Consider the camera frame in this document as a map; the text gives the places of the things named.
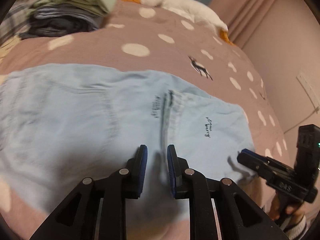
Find light blue strawberry pants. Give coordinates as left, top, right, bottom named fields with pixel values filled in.
left=0, top=64, right=256, bottom=230

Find pink curtain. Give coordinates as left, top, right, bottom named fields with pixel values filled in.
left=209, top=0, right=293, bottom=48

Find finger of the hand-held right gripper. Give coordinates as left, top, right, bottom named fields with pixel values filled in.
left=237, top=149, right=270, bottom=178

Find folded blue-grey garment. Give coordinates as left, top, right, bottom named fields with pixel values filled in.
left=32, top=4, right=102, bottom=22

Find folded dark jeans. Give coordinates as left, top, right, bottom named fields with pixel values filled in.
left=21, top=15, right=105, bottom=40

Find white wall socket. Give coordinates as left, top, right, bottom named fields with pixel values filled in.
left=296, top=71, right=320, bottom=111

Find pink polka dot blanket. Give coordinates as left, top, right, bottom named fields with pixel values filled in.
left=0, top=0, right=292, bottom=240

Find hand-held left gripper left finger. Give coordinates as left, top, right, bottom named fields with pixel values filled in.
left=29, top=144, right=148, bottom=240

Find white goose plush toy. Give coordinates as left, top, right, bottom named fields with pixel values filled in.
left=120, top=0, right=236, bottom=45

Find blue plaid pillow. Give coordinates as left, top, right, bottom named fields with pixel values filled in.
left=4, top=0, right=38, bottom=42

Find person's right hand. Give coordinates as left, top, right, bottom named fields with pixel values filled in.
left=271, top=194, right=307, bottom=228

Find person's right forearm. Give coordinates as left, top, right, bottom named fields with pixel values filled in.
left=280, top=214, right=311, bottom=240

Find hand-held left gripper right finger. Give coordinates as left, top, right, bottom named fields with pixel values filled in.
left=167, top=144, right=275, bottom=240

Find yellow cartoon printed cloth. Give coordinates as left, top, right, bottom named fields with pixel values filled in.
left=0, top=34, right=22, bottom=64

